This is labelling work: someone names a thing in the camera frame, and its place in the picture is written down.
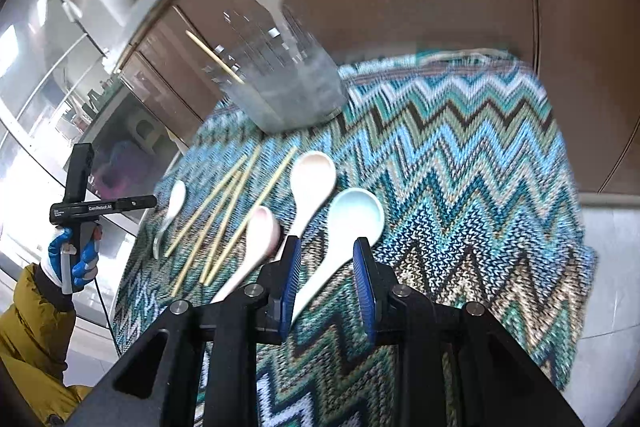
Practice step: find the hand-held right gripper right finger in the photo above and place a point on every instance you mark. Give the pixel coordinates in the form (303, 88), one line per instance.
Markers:
(364, 287)

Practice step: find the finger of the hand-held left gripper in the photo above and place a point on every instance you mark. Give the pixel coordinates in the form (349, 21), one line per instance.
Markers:
(140, 201)

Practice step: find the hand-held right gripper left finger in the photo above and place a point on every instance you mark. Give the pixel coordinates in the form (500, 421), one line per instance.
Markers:
(292, 277)

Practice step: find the small white spoon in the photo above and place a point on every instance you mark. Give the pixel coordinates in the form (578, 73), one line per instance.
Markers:
(172, 204)

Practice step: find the pink spoon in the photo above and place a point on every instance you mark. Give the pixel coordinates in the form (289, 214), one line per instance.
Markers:
(262, 229)

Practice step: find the light blue spoon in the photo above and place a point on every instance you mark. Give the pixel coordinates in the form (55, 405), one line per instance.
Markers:
(352, 217)

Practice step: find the large white spoon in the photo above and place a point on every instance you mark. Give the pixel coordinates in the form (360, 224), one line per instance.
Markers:
(310, 182)

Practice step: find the person's left forearm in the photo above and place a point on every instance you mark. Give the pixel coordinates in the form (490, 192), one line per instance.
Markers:
(35, 337)

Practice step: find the brown drawer cabinet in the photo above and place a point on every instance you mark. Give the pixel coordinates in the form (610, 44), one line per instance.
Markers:
(165, 67)

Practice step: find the zigzag knitted mat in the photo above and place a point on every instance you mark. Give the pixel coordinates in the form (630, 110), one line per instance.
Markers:
(450, 167)

